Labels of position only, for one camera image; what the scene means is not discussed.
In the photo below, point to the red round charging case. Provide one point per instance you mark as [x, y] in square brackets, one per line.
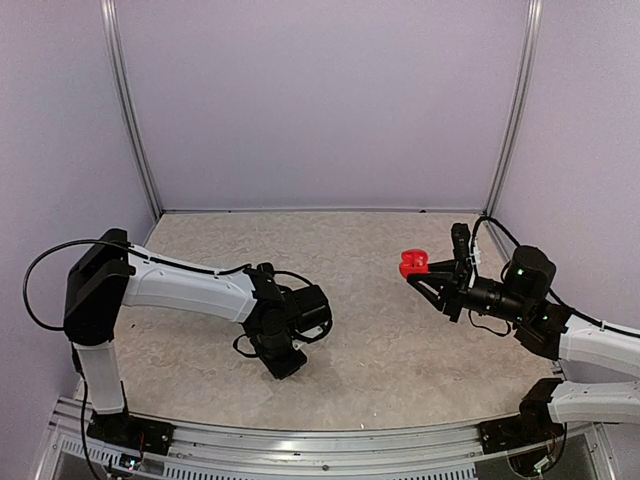
[414, 262]

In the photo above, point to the aluminium frame post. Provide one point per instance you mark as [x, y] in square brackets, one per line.
[108, 10]
[518, 103]

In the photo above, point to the right aluminium frame post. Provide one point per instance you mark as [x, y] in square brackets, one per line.
[518, 103]

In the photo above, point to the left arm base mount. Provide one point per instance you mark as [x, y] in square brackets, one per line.
[133, 433]

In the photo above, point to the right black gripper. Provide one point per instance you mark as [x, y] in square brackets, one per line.
[454, 299]

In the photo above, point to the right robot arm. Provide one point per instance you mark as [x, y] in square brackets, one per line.
[549, 330]

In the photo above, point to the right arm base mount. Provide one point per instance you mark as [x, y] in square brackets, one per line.
[513, 432]

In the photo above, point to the left aluminium frame post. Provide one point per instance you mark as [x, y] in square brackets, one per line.
[108, 10]

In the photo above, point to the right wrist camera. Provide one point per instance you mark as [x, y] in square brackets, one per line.
[462, 245]

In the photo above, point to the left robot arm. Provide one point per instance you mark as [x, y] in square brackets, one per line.
[276, 319]

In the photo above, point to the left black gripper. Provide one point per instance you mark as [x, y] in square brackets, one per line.
[282, 370]

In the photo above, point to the front aluminium rail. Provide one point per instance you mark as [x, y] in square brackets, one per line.
[201, 451]

